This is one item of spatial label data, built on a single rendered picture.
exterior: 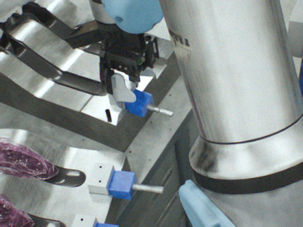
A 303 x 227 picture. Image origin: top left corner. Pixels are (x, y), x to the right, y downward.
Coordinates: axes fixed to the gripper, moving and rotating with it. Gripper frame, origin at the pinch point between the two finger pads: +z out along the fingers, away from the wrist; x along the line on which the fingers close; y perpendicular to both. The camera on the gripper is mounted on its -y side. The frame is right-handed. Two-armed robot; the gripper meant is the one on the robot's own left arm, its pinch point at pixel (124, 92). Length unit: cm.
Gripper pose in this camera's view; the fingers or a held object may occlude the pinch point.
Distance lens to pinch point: 95.6
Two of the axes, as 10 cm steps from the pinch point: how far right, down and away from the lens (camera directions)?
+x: 4.9, -6.9, 5.3
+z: 1.2, 6.6, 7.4
